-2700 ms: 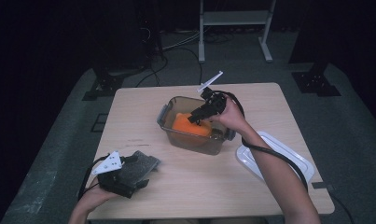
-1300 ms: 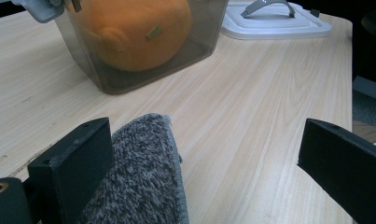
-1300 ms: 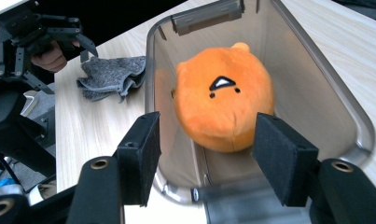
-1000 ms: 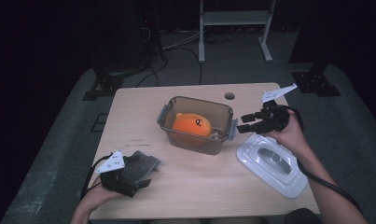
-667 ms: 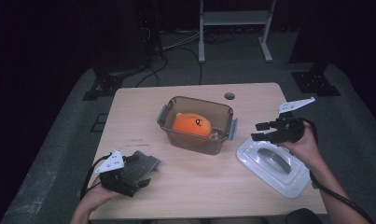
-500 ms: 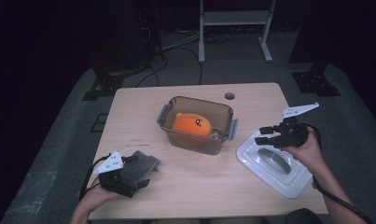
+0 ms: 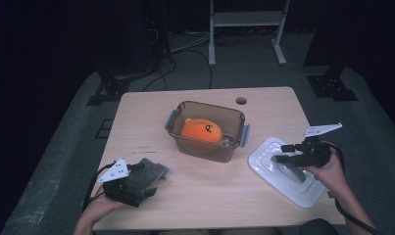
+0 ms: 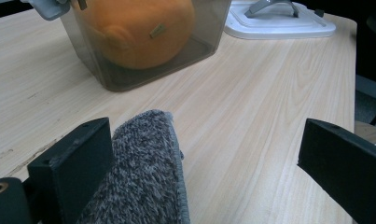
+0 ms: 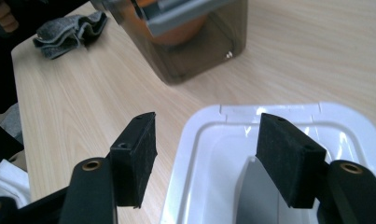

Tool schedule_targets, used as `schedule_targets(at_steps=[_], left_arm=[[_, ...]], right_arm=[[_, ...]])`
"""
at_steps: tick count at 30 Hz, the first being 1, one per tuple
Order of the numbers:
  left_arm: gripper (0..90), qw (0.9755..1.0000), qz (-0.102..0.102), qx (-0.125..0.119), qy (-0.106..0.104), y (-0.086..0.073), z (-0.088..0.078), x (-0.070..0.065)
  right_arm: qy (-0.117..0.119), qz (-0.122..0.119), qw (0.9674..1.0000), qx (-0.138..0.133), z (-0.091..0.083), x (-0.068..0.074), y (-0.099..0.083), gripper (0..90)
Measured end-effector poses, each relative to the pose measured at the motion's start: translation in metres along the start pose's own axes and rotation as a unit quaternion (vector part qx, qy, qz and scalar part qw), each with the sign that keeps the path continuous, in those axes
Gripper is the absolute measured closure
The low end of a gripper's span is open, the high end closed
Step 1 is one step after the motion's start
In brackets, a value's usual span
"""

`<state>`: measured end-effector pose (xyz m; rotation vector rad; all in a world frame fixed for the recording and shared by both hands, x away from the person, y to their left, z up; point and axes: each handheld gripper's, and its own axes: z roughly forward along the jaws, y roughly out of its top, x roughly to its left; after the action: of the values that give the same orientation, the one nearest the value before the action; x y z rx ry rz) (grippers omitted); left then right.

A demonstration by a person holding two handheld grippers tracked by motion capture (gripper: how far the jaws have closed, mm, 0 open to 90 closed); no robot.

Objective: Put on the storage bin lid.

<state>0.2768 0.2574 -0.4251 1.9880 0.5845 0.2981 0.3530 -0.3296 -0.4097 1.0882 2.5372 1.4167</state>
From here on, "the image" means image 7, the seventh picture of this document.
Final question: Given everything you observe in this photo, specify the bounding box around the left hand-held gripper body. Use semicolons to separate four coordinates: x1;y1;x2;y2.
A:
97;157;144;209

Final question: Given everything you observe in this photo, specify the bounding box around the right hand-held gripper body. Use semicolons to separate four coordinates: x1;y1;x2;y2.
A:
297;121;344;168

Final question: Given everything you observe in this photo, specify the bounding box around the white lid with grey handle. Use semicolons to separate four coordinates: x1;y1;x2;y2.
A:
248;136;327;210

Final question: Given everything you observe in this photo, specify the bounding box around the brown translucent storage box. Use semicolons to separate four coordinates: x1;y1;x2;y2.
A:
164;100;251;164

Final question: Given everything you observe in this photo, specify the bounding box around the orange plush toy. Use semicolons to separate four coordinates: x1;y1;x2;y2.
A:
179;117;224;153

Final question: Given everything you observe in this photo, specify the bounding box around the person's left hand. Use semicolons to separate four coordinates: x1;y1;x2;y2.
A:
83;196;126;223

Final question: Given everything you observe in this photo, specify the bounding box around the person's right hand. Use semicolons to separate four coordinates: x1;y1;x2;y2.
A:
304;146;348;197

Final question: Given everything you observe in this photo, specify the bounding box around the black stand base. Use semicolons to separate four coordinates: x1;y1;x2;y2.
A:
85;72;131;107
306;73;360;103

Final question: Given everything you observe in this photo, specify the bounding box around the white metal stand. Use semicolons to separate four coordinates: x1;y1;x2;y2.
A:
208;0;291;68

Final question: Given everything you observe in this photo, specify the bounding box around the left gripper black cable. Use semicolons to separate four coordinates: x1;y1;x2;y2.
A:
82;163;117;212

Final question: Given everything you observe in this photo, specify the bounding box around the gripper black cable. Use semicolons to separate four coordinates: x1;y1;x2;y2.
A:
82;163;117;212
324;140;379;235

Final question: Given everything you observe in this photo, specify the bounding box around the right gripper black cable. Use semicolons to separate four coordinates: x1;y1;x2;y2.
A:
324;140;379;235

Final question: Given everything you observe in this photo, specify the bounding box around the black floor cable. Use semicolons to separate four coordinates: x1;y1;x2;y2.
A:
141;48;215;93

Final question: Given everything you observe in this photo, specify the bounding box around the white floor cable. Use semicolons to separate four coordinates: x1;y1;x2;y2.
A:
170;31;212;54

